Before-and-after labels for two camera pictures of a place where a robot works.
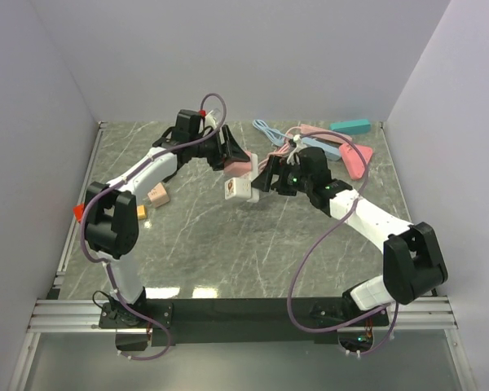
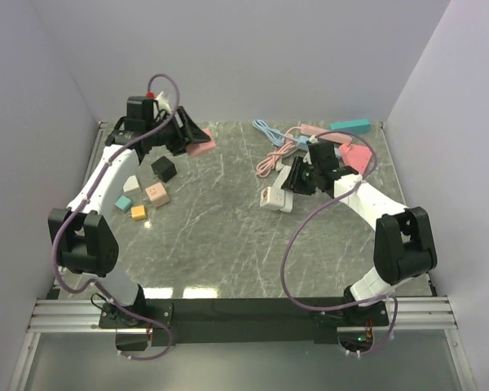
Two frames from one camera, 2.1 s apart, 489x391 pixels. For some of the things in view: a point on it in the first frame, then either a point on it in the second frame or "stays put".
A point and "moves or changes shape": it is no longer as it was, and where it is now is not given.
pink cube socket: x=235 y=169 moves or changes shape
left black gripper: x=229 y=150 -> x=192 y=133
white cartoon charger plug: x=236 y=187 -> x=273 y=198
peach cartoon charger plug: x=158 y=195 stays put
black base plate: x=212 y=322 stays put
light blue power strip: x=276 y=138 stays put
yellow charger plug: x=141 y=212 stays put
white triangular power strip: x=255 y=195 -> x=288 y=195
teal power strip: x=354 y=126 stays put
